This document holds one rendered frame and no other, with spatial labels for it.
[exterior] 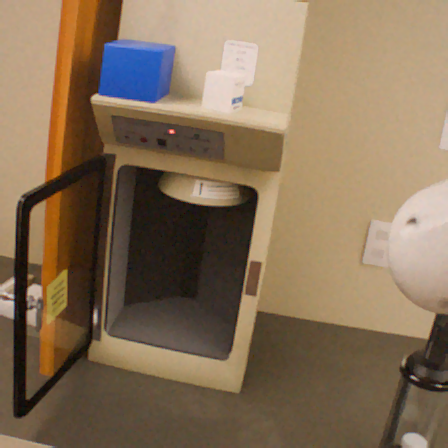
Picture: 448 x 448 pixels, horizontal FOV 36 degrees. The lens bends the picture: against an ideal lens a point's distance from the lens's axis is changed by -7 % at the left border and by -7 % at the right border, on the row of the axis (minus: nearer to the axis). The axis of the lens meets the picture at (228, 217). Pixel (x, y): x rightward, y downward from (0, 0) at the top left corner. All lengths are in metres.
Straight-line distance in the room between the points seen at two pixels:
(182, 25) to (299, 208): 0.66
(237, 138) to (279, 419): 0.56
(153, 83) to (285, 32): 0.24
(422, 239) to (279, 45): 0.67
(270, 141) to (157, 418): 0.55
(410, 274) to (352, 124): 1.07
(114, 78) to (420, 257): 0.69
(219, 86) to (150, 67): 0.12
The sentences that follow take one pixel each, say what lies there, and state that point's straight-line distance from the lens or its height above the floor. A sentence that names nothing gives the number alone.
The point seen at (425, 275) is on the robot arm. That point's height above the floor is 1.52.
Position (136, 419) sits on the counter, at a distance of 1.33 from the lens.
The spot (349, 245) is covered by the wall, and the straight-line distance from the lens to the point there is 1.75.
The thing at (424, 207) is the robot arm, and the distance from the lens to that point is 0.62.
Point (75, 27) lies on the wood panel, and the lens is 1.20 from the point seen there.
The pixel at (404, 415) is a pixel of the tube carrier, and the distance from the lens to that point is 1.22.
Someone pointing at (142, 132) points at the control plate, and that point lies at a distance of 1.21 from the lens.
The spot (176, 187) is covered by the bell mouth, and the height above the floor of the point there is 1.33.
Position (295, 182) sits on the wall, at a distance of 1.71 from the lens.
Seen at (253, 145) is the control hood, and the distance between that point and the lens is 1.17.
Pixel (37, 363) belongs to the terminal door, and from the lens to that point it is 1.22.
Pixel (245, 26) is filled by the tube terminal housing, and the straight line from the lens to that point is 1.22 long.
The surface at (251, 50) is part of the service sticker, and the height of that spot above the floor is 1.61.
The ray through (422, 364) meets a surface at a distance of 1.18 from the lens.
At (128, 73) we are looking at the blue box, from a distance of 1.15.
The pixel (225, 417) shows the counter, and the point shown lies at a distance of 1.37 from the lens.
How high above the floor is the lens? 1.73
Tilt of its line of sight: 19 degrees down
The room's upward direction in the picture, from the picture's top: 9 degrees clockwise
